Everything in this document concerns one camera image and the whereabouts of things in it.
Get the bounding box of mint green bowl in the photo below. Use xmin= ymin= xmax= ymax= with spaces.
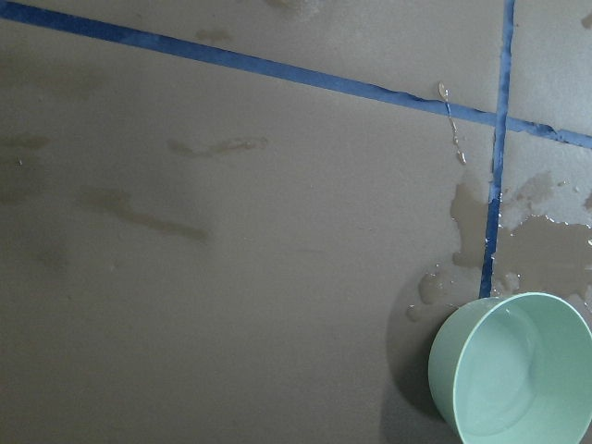
xmin=428 ymin=292 xmax=591 ymax=443

